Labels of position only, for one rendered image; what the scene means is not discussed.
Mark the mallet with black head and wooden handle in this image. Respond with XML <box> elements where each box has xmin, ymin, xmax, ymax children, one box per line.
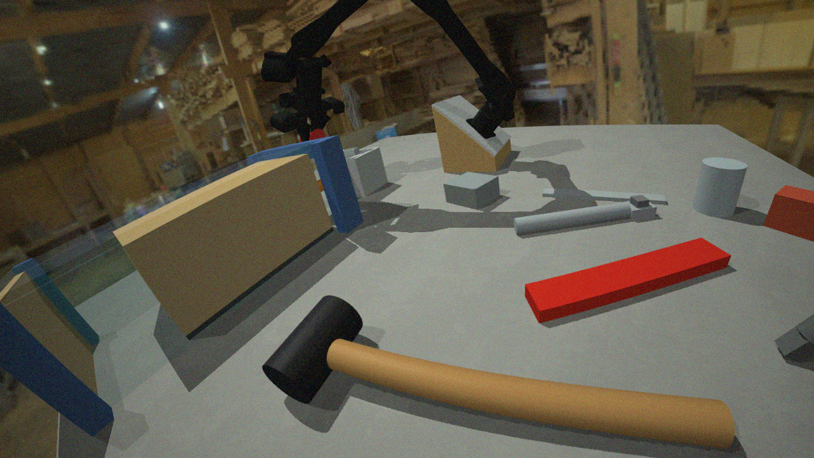
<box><xmin>262</xmin><ymin>295</ymin><xmax>735</xmax><ymax>449</ymax></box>

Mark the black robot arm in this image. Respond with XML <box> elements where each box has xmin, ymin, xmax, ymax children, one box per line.
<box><xmin>261</xmin><ymin>0</ymin><xmax>516</xmax><ymax>139</ymax></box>

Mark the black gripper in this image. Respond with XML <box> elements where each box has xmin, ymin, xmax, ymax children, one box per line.
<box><xmin>270</xmin><ymin>85</ymin><xmax>345</xmax><ymax>142</ymax></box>

